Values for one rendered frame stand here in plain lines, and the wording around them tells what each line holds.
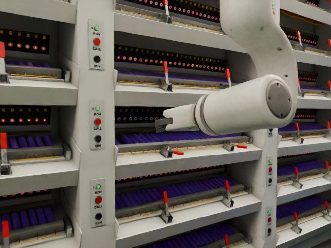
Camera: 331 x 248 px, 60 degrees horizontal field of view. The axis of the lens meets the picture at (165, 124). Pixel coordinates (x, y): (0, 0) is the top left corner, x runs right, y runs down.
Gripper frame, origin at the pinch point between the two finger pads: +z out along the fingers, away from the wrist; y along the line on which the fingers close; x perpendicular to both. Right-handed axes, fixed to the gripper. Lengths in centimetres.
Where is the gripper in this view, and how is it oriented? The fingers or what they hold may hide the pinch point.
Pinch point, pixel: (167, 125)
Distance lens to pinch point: 70.4
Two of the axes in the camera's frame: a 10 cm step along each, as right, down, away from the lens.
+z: -5.4, 1.3, 8.3
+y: -8.4, 0.2, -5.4
